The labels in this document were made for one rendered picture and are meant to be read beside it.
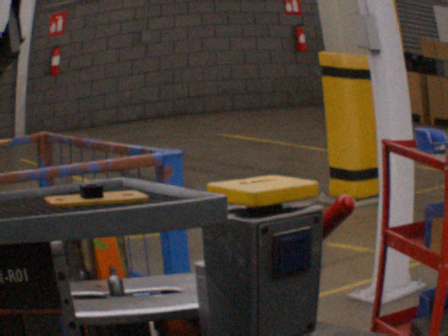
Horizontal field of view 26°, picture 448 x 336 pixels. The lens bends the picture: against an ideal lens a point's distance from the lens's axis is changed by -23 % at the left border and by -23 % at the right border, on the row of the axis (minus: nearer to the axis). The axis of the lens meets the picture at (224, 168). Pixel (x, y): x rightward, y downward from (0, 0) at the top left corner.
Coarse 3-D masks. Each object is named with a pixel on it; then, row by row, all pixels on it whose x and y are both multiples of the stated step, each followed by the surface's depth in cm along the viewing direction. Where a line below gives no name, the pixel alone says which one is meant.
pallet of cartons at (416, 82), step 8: (408, 72) 1532; (408, 80) 1515; (416, 80) 1495; (424, 80) 1496; (408, 88) 1519; (416, 88) 1499; (424, 88) 1496; (416, 96) 1503; (424, 96) 1496; (416, 104) 1506; (424, 104) 1496; (416, 112) 1510; (424, 112) 1497; (424, 120) 1496
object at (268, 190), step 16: (272, 176) 93; (208, 192) 91; (224, 192) 89; (240, 192) 87; (256, 192) 86; (272, 192) 87; (288, 192) 88; (304, 192) 89; (256, 208) 89; (272, 208) 89
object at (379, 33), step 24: (360, 0) 498; (384, 0) 491; (360, 24) 492; (384, 24) 491; (384, 48) 491; (384, 72) 493; (384, 96) 497; (408, 96) 500; (384, 120) 501; (408, 120) 501; (408, 168) 503; (408, 192) 504; (408, 216) 506; (408, 264) 510; (384, 288) 507; (408, 288) 508
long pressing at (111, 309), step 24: (72, 288) 123; (96, 288) 124; (144, 288) 126; (168, 288) 128; (192, 288) 127; (96, 312) 110; (120, 312) 112; (144, 312) 113; (168, 312) 115; (192, 312) 117
